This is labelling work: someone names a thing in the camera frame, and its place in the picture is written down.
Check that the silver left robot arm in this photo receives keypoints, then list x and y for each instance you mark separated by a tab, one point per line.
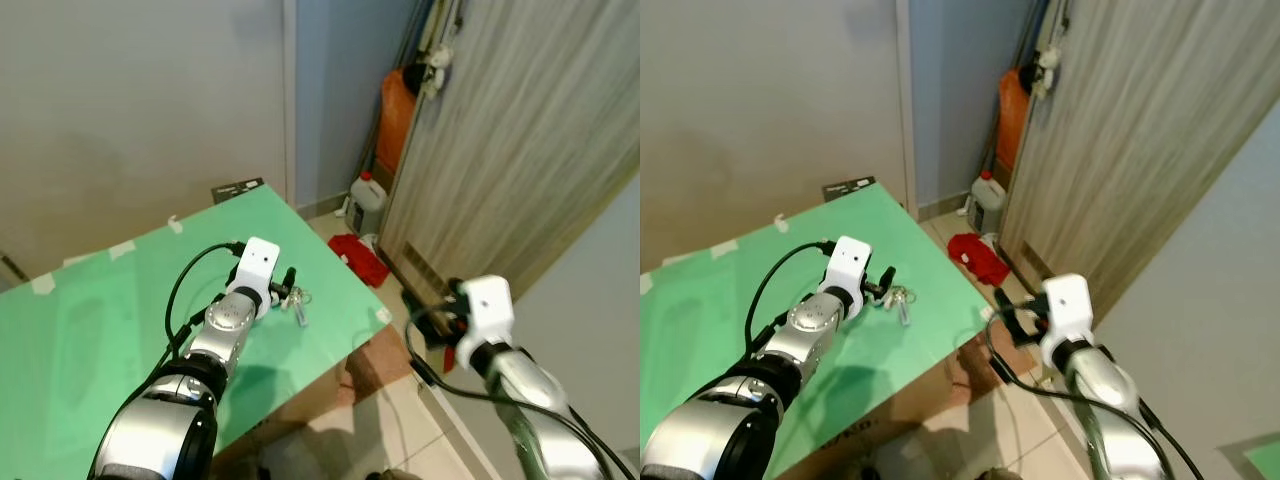
815	320
225	320

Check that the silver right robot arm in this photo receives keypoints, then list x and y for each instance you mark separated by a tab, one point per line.
525	385
1100	385

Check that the red cloth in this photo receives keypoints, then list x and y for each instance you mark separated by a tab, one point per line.
360	255
978	255

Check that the black label strip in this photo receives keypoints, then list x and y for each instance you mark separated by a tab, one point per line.
850	188
238	190

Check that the white plastic jug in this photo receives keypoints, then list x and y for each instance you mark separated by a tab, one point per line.
368	205
988	200

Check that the green table mat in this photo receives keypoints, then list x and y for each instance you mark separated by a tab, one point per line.
100	350
700	340

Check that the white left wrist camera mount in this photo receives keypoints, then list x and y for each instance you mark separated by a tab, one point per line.
852	260
260	260

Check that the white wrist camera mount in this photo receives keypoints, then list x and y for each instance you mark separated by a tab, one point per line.
1068	305
260	260
852	260
490	305

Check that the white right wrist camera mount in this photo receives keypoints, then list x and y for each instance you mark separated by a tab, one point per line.
1068	305
490	305

